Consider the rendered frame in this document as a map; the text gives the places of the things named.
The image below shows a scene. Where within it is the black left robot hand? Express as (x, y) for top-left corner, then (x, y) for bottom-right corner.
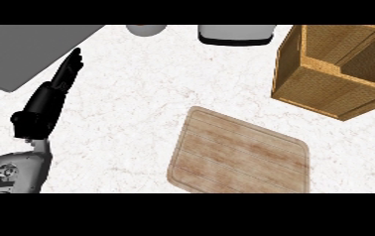
(10, 47), (85, 141)

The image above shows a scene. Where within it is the wooden cutting board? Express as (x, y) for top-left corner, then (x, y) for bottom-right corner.
(165, 105), (311, 194)

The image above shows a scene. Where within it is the brown wooden basket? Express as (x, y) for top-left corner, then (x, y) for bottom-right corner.
(270, 25), (375, 122)

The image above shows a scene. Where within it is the flat dark grey panel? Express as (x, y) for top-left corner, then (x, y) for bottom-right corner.
(0, 25), (106, 93)

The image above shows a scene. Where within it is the pale grey round object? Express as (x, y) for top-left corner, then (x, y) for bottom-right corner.
(124, 25), (168, 38)

